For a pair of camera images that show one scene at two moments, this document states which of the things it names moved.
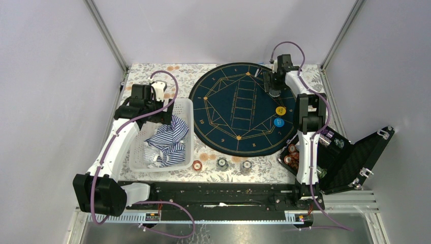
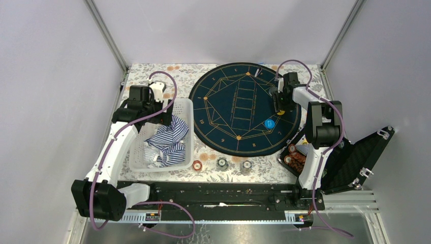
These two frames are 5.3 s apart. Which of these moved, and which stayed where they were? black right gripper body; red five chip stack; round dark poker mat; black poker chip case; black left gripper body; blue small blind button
Moved: blue small blind button; black right gripper body
Stayed: black poker chip case; red five chip stack; black left gripper body; round dark poker mat
